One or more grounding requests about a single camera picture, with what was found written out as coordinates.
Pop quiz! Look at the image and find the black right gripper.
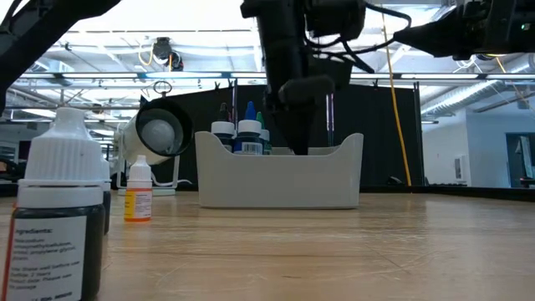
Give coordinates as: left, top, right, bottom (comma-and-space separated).
392, 0, 517, 62

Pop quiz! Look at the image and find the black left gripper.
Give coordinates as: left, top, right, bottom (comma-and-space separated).
241, 0, 354, 156

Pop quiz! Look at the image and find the green-tipped large dye bottle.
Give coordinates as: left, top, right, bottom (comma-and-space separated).
255, 111, 273, 156

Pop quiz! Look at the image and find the blue-tipped large dye bottle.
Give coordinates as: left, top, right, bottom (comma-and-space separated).
232, 100, 263, 156

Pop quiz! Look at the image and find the black-tipped large dye bottle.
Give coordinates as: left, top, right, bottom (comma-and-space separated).
211, 102, 237, 154

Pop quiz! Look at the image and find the small orange dye bottle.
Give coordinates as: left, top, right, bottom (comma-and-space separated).
124, 154, 154, 223

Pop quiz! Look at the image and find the light grey plastic bin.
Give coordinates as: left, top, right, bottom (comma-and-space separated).
194, 130, 364, 210

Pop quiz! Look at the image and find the black partition curtain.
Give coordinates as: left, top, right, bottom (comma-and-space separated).
165, 82, 424, 194

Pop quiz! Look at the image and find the white cylindrical spot lamp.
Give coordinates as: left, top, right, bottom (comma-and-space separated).
113, 94, 196, 197

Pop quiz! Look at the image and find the small black dye bottle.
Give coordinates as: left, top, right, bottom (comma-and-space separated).
0, 106, 106, 301

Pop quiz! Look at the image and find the yellow hanging cable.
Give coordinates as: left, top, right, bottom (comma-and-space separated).
380, 12, 414, 188

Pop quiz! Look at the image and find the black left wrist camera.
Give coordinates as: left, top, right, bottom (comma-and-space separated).
304, 0, 368, 42

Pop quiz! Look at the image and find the white wall box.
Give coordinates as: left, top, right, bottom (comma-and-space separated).
454, 154, 468, 181

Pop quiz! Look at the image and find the black ceiling cable reel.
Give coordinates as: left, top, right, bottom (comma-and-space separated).
150, 36, 185, 73

